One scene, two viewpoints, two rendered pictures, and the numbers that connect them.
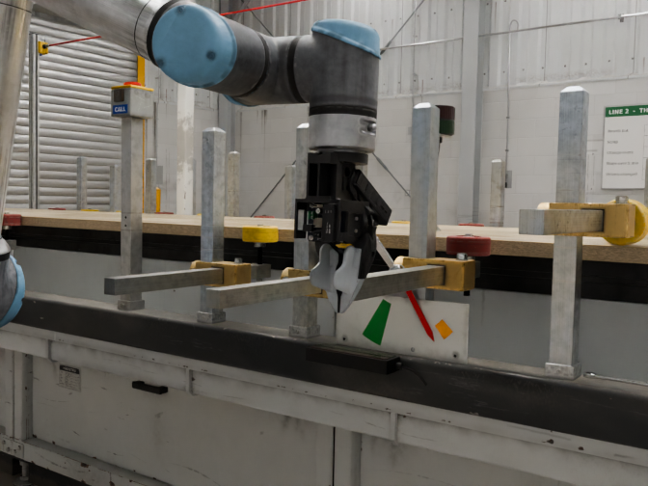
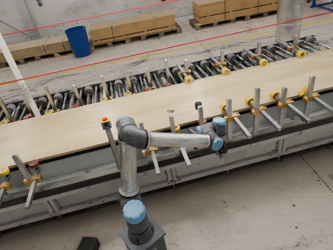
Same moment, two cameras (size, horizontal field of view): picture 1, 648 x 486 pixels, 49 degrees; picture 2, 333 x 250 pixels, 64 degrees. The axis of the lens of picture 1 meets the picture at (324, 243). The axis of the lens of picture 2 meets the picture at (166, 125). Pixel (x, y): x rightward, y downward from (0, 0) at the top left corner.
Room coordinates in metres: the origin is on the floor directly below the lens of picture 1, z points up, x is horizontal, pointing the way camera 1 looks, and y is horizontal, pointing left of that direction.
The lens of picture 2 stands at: (0.04, 1.26, 2.28)
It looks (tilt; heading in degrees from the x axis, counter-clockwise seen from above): 35 degrees down; 319
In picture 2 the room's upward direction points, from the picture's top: 10 degrees counter-clockwise
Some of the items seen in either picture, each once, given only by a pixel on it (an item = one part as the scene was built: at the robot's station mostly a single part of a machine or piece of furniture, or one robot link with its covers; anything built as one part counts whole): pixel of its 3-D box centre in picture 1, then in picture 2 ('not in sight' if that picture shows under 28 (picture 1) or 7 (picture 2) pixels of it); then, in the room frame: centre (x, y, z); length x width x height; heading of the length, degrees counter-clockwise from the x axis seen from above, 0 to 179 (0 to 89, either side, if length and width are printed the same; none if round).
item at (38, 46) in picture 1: (39, 141); not in sight; (3.74, 1.52, 1.25); 0.15 x 0.08 x 1.10; 56
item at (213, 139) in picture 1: (212, 240); (146, 145); (1.51, 0.24, 0.88); 0.04 x 0.04 x 0.48; 56
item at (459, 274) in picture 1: (433, 272); not in sight; (1.22, -0.19, 0.85); 0.14 x 0.06 x 0.05; 56
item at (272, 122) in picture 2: not in sight; (263, 113); (0.88, -0.59, 0.95); 0.50 x 0.04 x 0.04; 146
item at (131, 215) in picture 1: (130, 214); (114, 148); (1.66, 0.46, 0.93); 0.05 x 0.05 x 0.45; 56
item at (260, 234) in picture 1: (259, 249); not in sight; (1.58, 0.14, 0.85); 0.08 x 0.08 x 0.11
